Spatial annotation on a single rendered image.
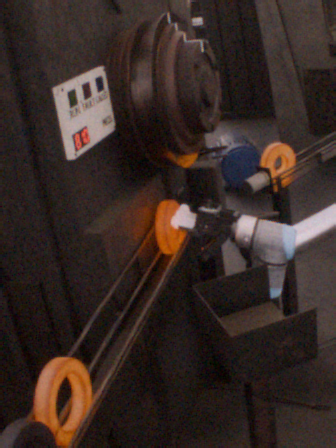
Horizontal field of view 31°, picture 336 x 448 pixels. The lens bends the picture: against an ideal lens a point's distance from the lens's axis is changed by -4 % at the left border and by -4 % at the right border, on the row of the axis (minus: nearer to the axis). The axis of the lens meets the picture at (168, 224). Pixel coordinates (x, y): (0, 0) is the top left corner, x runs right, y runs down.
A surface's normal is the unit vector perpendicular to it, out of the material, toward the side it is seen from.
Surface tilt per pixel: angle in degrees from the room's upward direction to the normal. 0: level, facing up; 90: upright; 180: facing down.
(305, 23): 90
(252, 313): 5
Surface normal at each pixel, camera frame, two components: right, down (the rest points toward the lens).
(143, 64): -0.35, -0.11
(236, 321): -0.14, -0.88
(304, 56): -0.53, 0.40
